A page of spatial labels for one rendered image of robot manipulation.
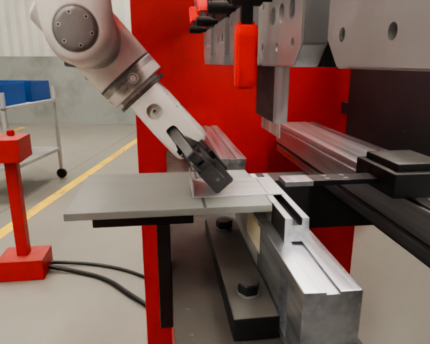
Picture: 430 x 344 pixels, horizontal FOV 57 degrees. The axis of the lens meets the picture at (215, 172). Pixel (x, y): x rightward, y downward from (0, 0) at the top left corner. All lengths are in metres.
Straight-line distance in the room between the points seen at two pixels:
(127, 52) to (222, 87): 0.93
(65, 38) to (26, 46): 8.35
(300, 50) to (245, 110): 1.12
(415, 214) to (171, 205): 0.38
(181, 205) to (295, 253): 0.16
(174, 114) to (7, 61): 8.55
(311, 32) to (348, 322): 0.27
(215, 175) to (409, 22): 0.38
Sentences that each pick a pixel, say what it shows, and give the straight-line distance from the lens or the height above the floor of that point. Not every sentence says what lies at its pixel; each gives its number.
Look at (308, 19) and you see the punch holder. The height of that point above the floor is 1.21.
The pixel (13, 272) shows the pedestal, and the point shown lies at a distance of 2.54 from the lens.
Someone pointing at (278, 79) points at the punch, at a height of 1.16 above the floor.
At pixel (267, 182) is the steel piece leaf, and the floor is 1.00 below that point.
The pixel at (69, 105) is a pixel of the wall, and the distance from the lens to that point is 8.52.
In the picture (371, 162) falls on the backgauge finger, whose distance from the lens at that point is 0.69.
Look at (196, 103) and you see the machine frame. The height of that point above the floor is 1.04.
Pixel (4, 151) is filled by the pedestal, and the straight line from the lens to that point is 2.31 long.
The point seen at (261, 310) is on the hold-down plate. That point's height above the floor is 0.90.
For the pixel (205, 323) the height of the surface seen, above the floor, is 0.87.
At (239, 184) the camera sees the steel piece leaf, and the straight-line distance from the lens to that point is 0.60.
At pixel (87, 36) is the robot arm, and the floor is 1.20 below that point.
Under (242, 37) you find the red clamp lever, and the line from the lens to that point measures 0.41.
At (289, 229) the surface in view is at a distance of 0.49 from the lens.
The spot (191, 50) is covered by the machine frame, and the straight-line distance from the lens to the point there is 1.42.
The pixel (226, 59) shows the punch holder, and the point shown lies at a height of 1.19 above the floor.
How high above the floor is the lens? 1.18
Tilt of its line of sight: 15 degrees down
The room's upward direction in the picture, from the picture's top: straight up
